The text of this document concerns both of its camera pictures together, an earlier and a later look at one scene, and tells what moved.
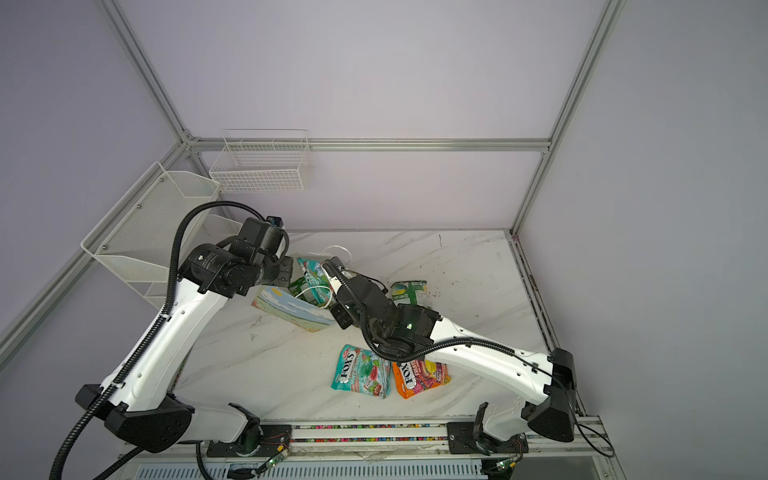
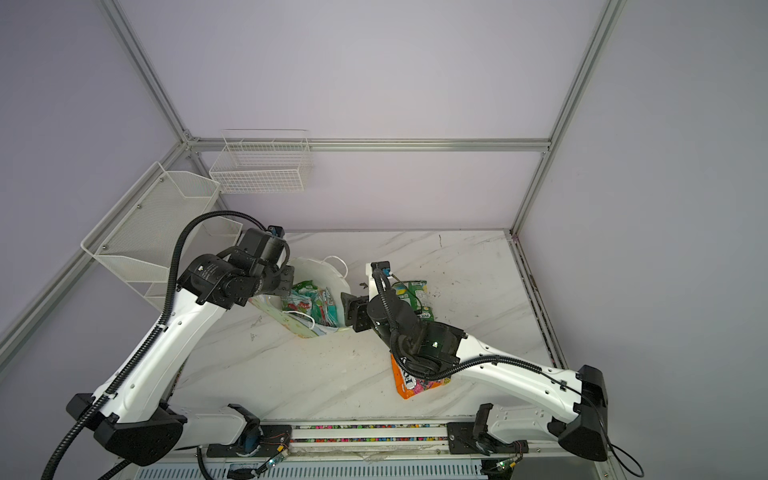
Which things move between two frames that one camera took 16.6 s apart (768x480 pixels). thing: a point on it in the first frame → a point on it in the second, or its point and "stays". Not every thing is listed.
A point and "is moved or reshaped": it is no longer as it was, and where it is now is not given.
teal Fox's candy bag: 317,280 → 324,310
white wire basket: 276,160 stays
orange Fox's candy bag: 414,376 stays
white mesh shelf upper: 145,226 stays
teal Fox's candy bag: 359,371 → 300,298
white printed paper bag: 293,308 is moved or reshaped
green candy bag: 406,292 stays
